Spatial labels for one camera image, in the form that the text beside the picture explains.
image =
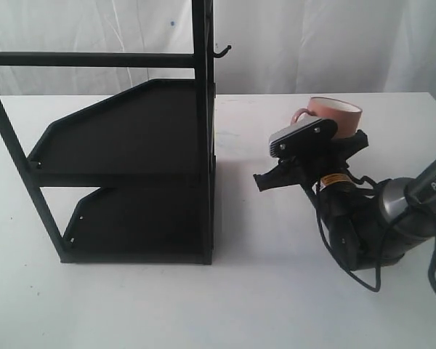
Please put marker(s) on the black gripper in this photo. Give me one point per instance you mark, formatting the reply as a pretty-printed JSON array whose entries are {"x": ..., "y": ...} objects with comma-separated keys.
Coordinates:
[{"x": 323, "y": 174}]

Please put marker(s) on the copper pink mug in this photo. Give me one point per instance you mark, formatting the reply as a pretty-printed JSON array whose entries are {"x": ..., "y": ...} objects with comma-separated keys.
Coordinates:
[{"x": 346, "y": 115}]

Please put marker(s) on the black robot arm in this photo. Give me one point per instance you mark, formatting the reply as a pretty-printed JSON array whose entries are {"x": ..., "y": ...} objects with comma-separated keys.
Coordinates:
[{"x": 369, "y": 223}]

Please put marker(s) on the black rack hook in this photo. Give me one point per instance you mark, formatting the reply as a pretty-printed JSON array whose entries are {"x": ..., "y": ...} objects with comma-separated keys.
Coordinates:
[{"x": 222, "y": 53}]

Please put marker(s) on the black metal shelf rack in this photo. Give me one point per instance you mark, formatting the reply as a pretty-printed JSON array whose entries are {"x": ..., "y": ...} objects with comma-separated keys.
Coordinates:
[{"x": 132, "y": 177}]

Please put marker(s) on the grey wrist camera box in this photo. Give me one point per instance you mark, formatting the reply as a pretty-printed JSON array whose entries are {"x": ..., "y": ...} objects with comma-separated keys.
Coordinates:
[{"x": 301, "y": 137}]

